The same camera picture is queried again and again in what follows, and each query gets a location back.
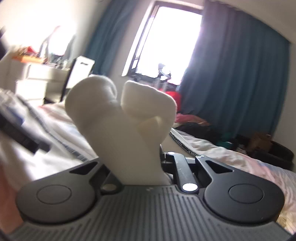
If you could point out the white zip-up sweatshirt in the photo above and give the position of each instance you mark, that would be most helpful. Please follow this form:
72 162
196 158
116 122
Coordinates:
126 134

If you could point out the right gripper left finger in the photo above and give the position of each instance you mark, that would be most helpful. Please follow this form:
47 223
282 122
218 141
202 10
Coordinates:
111 184

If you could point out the white dining chair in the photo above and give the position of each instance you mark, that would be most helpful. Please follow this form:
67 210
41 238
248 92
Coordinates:
76 76

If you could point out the pastel rainbow duvet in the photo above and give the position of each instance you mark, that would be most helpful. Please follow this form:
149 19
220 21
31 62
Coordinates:
69 149

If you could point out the brown cardboard box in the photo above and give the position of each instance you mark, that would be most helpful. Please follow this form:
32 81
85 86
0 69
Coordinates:
261 141

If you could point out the pile of clothes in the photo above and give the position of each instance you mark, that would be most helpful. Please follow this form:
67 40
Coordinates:
200 128

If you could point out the teal curtain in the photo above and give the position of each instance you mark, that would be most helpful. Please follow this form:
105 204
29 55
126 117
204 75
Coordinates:
237 77
106 38

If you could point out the white dresser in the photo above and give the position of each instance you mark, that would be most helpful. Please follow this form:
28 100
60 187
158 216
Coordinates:
31 81

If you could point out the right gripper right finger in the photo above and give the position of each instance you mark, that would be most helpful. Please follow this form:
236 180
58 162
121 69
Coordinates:
178 170

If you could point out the silver tripod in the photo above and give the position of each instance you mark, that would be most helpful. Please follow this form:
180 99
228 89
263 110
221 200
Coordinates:
161 81

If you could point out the vanity mirror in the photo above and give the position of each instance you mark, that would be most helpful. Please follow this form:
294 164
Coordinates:
58 45

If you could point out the teal left curtain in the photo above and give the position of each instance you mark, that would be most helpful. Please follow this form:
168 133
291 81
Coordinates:
106 38

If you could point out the teal right curtain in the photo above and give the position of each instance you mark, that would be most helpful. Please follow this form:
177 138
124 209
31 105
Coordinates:
237 77

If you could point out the dark framed window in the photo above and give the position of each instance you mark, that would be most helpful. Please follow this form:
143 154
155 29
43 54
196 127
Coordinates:
167 34

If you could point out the person's left forearm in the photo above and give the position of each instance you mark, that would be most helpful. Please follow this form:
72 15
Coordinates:
10 216

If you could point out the red bag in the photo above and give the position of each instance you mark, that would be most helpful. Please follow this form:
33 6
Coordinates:
177 98

